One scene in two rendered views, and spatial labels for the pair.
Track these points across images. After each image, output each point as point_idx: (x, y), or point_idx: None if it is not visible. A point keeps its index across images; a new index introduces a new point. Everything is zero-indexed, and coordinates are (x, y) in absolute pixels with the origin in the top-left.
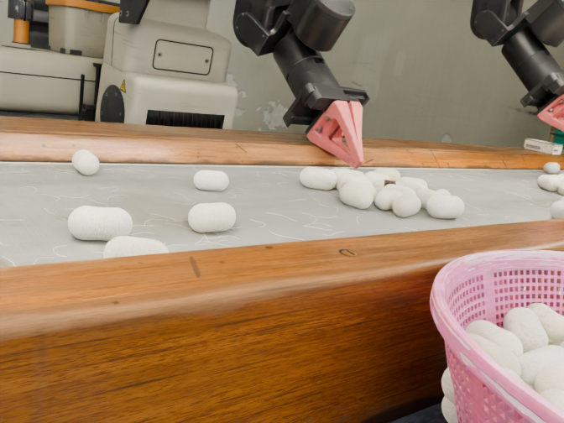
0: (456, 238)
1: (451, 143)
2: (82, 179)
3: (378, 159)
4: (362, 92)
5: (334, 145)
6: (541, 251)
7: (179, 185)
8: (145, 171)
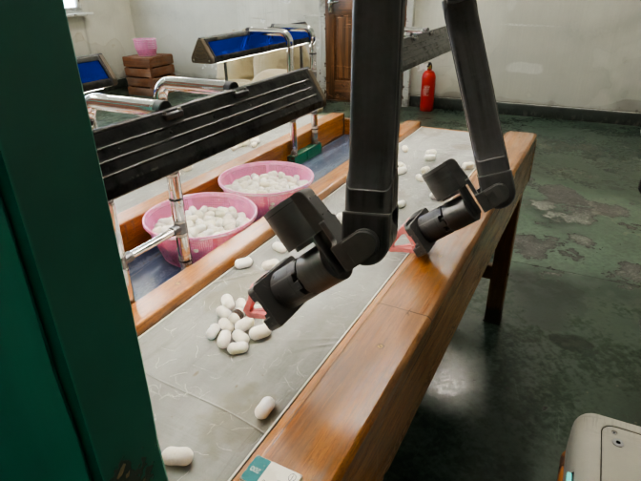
0: (315, 190)
1: (388, 376)
2: (428, 197)
3: (395, 274)
4: (408, 224)
5: (408, 244)
6: (296, 188)
7: (409, 205)
8: (431, 208)
